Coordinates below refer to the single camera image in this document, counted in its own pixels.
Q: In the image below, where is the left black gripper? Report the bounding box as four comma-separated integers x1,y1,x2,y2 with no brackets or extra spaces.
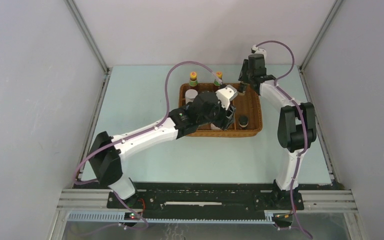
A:
197,97,236,131

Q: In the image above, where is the yellow-cap sauce bottle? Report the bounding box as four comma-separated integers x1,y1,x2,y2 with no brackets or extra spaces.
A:
213,71,223,87
188,71,199,90

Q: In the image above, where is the black-lid white spice jar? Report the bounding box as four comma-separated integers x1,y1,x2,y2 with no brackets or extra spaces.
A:
210,123,220,130

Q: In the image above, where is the silver-lid salt jar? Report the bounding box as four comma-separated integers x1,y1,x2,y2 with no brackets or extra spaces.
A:
184,89,198,105

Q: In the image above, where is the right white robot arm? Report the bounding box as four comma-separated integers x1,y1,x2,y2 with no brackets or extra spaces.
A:
238,53,317,209

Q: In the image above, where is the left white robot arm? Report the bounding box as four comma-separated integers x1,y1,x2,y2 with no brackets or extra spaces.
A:
88,85,238,208

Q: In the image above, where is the brown wicker divided basket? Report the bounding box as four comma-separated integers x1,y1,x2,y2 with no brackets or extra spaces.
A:
188,88,263,138

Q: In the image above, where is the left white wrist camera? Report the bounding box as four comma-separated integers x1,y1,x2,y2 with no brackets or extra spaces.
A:
215,84,238,110

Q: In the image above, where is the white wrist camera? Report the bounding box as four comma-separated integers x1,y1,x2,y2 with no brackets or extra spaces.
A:
251,45,267,60
215,84,238,110

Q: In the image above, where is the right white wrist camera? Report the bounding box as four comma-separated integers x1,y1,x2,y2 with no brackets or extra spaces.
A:
251,45,267,60

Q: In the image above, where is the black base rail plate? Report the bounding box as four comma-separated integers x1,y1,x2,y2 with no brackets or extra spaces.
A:
106,181,306,221

